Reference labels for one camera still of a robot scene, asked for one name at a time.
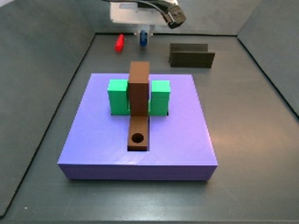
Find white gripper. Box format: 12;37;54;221
108;0;179;38

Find blue peg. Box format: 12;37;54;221
139;30;147;47

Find black angled fixture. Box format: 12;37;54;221
169;43;215;68

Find red peg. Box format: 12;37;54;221
115;34;125;53

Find brown L-shaped block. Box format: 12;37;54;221
127;61;149;151

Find green block left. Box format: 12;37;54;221
107;80;128;116

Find green block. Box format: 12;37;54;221
107;80;128;116
149;80;171;116

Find green block right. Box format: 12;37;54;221
149;80;171;116

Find purple base block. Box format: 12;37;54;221
58;73;217;180

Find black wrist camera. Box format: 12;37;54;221
157;1;185;29

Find black camera cable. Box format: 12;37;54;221
101;0;173;14

